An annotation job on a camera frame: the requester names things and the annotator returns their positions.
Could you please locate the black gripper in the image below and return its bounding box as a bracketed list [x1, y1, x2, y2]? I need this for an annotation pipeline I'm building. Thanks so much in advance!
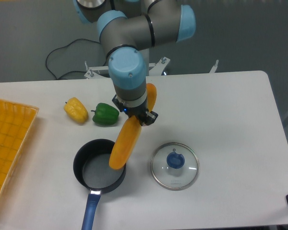
[112, 94, 158, 126]

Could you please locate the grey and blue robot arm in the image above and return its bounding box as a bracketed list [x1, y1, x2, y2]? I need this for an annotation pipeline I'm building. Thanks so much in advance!
[74, 0, 196, 126]

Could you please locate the green bell pepper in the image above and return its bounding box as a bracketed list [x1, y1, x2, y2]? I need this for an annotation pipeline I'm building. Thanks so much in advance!
[92, 103, 119, 126]

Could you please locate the glass lid with blue knob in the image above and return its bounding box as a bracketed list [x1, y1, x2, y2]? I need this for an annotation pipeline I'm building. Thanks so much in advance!
[150, 142, 200, 191]

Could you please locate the yellow bell pepper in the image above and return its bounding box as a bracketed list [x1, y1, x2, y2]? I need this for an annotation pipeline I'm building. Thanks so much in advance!
[63, 97, 88, 124]

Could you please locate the yellow plastic basket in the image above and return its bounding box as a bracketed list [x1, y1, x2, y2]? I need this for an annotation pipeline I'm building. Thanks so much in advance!
[0, 99, 39, 197]

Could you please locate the white metal robot base frame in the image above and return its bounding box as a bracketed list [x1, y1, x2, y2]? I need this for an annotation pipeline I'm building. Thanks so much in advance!
[84, 57, 170, 79]

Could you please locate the black pot with blue handle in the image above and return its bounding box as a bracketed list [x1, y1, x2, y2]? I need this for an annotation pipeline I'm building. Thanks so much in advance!
[73, 139, 126, 230]

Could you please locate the black cable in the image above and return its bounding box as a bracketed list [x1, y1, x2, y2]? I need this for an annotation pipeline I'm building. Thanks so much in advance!
[45, 38, 104, 80]

